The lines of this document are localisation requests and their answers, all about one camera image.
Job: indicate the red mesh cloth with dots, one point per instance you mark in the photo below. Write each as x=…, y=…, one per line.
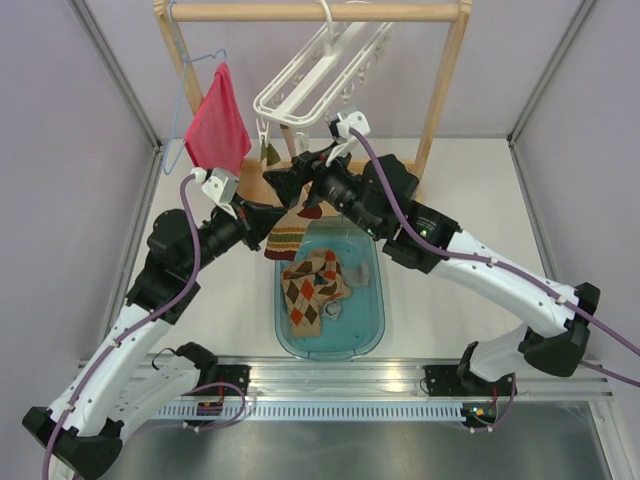
x=217, y=136

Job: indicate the wooden clothes rack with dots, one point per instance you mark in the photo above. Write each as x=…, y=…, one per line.
x=456, y=15

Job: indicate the aluminium frame post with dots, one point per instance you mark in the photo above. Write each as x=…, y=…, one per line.
x=100, y=43
x=569, y=36

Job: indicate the slotted cable duct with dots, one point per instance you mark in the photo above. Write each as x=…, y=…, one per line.
x=314, y=411

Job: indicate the argyle patterned sock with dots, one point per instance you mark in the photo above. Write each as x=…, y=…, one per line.
x=325, y=265

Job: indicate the blue wire hanger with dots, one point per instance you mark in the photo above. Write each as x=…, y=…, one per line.
x=185, y=61

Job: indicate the grey ankle sock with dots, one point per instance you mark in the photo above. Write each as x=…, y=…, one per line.
x=356, y=277
x=331, y=310

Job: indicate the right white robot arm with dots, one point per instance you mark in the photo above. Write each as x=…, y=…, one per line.
x=554, y=333

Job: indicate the cream striped sock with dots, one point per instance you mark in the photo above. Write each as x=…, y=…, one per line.
x=286, y=236
x=269, y=155

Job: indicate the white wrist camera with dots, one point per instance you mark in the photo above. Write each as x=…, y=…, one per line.
x=341, y=126
x=219, y=185

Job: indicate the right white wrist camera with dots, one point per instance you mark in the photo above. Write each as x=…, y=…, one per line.
x=341, y=126

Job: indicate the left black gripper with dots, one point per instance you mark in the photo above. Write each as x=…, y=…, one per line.
x=255, y=221

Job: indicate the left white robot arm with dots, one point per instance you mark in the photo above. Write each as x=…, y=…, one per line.
x=86, y=427

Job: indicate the right aluminium frame post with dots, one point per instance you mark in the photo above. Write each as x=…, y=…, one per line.
x=569, y=36

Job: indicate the white clip sock hanger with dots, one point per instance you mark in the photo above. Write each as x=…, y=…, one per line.
x=320, y=73

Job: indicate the blue translucent plastic bin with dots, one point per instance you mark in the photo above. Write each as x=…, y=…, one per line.
x=361, y=324

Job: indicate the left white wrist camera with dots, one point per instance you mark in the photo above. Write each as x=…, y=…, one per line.
x=219, y=185

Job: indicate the left aluminium frame post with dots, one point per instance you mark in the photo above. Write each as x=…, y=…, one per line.
x=100, y=43

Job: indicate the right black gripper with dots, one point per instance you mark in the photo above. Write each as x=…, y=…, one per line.
x=307, y=167

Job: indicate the aluminium mounting rail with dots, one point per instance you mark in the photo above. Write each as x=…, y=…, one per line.
x=288, y=378

